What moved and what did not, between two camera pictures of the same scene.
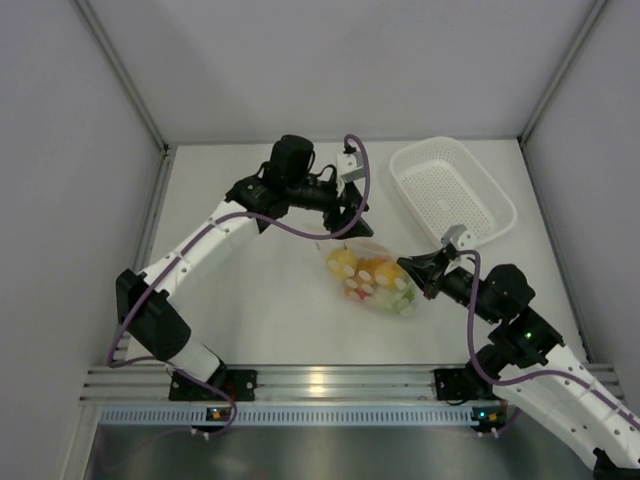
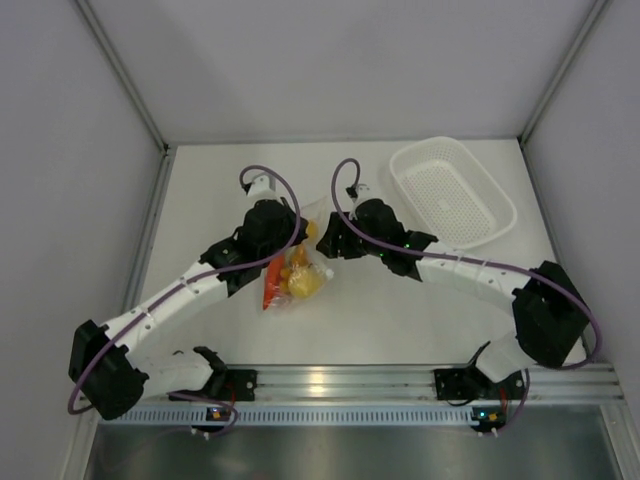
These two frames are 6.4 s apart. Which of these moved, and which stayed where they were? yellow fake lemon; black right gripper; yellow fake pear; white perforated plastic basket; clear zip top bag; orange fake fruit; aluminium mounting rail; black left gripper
Moved: black left gripper; orange fake fruit; yellow fake lemon; black right gripper; yellow fake pear; clear zip top bag
Stayed: white perforated plastic basket; aluminium mounting rail
